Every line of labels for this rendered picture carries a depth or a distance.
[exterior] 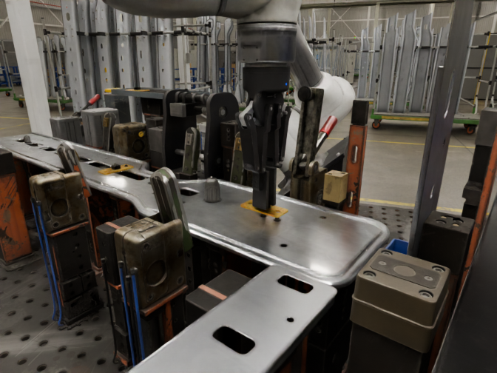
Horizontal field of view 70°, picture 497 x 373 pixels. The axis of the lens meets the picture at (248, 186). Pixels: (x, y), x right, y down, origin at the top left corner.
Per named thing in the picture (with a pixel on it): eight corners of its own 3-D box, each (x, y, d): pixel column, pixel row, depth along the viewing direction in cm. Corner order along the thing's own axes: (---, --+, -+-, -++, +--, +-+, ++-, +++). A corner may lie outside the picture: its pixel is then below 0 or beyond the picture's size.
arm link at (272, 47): (224, 25, 53) (225, 66, 55) (275, 21, 48) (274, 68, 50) (260, 29, 60) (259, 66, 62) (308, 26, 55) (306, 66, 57)
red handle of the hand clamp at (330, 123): (291, 163, 73) (324, 113, 80) (294, 170, 75) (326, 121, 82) (310, 166, 71) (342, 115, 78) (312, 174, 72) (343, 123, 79)
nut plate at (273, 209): (239, 206, 65) (239, 200, 65) (251, 200, 68) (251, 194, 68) (277, 218, 60) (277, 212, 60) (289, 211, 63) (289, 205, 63)
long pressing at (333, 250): (-31, 144, 124) (-33, 140, 124) (37, 134, 141) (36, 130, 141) (339, 297, 44) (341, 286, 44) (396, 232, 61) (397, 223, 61)
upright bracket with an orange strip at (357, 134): (330, 326, 81) (352, 100, 64) (333, 322, 82) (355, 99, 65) (342, 331, 79) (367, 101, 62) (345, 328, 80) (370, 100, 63)
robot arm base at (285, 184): (287, 183, 153) (279, 173, 153) (328, 152, 143) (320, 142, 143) (276, 197, 136) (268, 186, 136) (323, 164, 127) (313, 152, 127)
